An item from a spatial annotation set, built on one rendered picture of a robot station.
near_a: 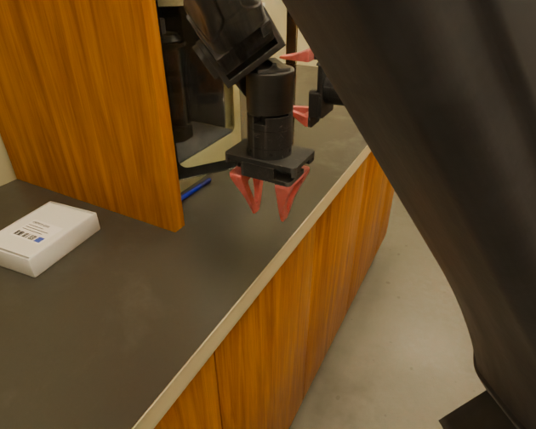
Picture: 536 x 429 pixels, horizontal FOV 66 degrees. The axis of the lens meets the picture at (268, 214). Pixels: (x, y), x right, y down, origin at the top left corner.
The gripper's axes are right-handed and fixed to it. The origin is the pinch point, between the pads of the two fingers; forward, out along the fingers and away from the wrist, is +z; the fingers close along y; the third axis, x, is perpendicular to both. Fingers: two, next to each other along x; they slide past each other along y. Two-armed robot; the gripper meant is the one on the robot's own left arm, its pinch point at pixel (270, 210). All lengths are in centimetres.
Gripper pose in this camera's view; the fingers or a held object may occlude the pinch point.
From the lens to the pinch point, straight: 58.3
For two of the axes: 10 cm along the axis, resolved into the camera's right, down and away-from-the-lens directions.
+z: 0.0, 8.4, 5.4
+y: -8.8, -2.5, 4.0
